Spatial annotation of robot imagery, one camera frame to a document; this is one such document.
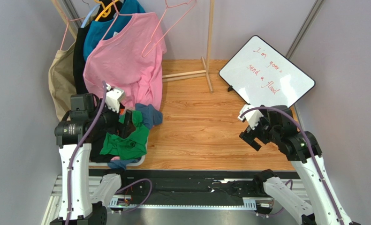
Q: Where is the white laundry basket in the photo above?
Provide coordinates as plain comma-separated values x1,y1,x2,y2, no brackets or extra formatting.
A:
88,142,149,167

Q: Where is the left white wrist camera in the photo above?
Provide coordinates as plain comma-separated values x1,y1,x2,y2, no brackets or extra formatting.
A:
105,84,126,114

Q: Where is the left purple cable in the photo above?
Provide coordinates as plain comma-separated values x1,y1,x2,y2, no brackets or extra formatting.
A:
64,81,108,225

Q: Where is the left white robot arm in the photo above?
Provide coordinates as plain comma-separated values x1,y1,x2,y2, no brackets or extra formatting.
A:
50,88,132,225

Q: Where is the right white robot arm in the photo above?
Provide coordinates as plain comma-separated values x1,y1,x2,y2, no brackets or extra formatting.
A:
238,105,356,225

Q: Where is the teal blue shirt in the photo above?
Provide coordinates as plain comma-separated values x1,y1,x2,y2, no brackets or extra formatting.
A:
83,0,145,60

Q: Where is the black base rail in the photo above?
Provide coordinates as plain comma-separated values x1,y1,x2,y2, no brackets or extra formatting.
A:
88,169,302,207

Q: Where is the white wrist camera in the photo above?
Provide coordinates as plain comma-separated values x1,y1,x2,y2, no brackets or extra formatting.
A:
105,84,126,114
237,105,263,130

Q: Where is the pink hanger of beige garment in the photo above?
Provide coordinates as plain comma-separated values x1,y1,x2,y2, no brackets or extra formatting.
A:
60,17,85,51

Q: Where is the blue grey garment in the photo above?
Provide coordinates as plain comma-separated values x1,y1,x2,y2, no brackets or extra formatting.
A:
135,103,163,130

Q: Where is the pink wire hanger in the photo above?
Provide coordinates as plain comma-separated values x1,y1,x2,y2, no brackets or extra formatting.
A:
141,0,197,58

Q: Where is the yellow hanger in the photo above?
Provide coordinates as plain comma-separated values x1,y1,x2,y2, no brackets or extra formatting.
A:
95,0,122,21

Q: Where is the beige hanging garment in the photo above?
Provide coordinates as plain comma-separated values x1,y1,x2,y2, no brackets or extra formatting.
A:
48,44,76,121

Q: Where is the wooden clothes rack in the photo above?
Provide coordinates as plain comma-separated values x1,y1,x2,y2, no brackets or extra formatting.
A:
51,0,216,94

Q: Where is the black hanging garment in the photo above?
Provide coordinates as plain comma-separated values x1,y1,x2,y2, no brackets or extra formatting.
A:
73,0,113,95

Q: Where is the pink hanger of pink shirt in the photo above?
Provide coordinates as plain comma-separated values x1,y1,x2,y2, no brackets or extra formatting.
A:
102,0,137,40

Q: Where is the white board with red writing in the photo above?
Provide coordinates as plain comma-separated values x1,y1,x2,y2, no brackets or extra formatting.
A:
219,35,315,107

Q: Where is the black garment in basket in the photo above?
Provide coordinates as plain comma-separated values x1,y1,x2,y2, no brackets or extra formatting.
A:
90,131,115,163

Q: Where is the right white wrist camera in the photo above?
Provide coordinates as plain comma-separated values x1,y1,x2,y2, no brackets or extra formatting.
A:
237,105,263,130

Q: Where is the pink t shirt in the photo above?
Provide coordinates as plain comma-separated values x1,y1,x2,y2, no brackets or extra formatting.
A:
83,12,167,110

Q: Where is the green t shirt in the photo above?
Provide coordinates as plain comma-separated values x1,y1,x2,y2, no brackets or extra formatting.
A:
100,111,149,160

